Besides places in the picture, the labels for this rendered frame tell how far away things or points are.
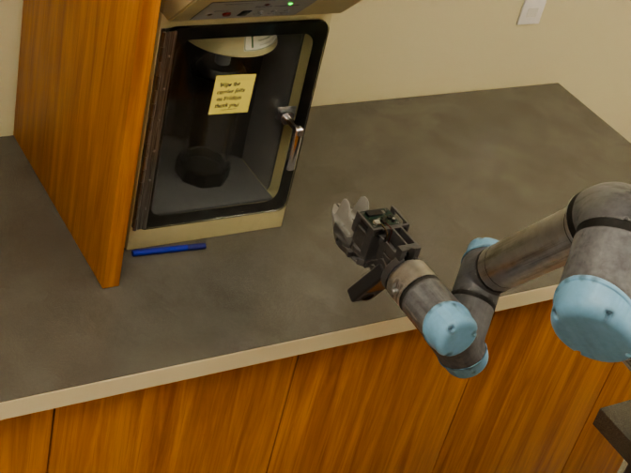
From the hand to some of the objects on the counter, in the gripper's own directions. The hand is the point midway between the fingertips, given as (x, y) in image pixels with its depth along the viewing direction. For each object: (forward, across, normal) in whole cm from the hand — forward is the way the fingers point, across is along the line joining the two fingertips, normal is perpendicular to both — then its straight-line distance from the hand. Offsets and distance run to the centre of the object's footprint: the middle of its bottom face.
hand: (338, 212), depth 198 cm
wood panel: (+38, +33, +21) cm, 54 cm away
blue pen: (+20, +19, +21) cm, 35 cm away
